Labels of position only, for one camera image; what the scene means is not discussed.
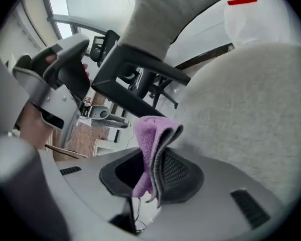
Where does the grey device on stand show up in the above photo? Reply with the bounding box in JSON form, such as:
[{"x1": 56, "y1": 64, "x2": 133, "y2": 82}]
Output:
[{"x1": 88, "y1": 105, "x2": 130, "y2": 130}]

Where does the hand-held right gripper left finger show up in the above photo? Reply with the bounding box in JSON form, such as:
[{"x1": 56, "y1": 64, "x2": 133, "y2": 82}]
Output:
[{"x1": 55, "y1": 147, "x2": 145, "y2": 235}]

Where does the white open shelf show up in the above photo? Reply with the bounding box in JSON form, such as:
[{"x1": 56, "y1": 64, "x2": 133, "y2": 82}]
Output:
[{"x1": 96, "y1": 128, "x2": 141, "y2": 158}]

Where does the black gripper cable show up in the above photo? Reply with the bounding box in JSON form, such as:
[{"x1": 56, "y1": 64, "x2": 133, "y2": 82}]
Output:
[{"x1": 133, "y1": 197, "x2": 148, "y2": 233}]

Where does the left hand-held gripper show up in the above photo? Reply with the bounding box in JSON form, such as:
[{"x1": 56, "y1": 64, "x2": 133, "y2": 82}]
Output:
[{"x1": 12, "y1": 33, "x2": 91, "y2": 148}]

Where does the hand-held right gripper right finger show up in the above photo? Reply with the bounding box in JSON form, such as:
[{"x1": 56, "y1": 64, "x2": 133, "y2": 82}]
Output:
[{"x1": 150, "y1": 148, "x2": 286, "y2": 241}]

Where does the white plastic bag red print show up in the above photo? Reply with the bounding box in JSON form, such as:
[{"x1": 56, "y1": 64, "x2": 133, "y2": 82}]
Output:
[{"x1": 224, "y1": 0, "x2": 301, "y2": 49}]

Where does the purple cloth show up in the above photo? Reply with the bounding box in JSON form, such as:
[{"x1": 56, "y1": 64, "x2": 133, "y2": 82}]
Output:
[{"x1": 132, "y1": 115, "x2": 185, "y2": 208}]

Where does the grey fabric chair seat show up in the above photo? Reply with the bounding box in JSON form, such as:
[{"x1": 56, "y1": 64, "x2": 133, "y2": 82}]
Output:
[{"x1": 163, "y1": 43, "x2": 301, "y2": 206}]

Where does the person's left forearm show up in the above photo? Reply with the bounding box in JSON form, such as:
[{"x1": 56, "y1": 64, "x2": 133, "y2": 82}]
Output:
[{"x1": 19, "y1": 103, "x2": 54, "y2": 151}]

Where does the wooden desk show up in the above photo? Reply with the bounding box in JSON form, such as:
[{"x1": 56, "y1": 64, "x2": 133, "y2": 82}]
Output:
[{"x1": 175, "y1": 42, "x2": 235, "y2": 71}]

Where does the black mesh office chair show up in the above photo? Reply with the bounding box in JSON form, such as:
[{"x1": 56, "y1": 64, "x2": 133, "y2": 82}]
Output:
[{"x1": 89, "y1": 29, "x2": 121, "y2": 68}]

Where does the black framed window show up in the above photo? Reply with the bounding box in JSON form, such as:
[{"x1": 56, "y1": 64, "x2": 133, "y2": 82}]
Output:
[{"x1": 41, "y1": 0, "x2": 136, "y2": 48}]

